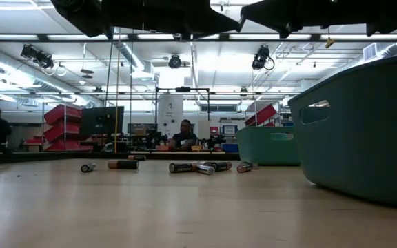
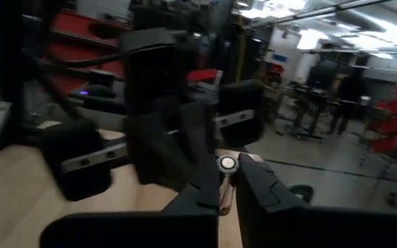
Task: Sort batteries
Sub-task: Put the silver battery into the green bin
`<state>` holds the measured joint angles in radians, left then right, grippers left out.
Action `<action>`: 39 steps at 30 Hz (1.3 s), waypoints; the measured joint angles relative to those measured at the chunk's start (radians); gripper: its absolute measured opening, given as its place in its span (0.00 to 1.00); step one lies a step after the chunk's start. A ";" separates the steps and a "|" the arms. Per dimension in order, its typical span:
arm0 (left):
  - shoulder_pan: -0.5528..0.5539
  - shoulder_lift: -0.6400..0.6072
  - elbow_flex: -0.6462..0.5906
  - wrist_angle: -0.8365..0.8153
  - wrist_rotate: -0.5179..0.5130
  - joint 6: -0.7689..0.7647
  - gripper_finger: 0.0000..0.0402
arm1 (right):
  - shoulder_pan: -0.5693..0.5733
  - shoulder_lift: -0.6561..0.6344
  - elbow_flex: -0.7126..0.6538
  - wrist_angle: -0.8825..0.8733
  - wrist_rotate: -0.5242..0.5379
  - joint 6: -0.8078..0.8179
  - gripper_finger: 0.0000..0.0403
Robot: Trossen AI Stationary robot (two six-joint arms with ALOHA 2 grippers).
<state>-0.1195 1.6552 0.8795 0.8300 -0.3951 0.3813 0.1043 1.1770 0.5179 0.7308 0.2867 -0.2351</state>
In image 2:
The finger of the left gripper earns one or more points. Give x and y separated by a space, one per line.
157 151
198 131

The blue wall sign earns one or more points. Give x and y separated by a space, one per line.
280 58

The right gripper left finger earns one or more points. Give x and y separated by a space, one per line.
133 230

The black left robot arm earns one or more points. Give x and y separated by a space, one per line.
9 69

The distant work table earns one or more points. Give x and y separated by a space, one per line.
308 94

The person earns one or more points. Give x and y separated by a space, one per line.
348 96

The flat red object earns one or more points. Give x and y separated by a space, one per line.
203 74

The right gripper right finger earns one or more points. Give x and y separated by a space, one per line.
322 227

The dark grey desk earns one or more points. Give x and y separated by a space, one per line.
202 96

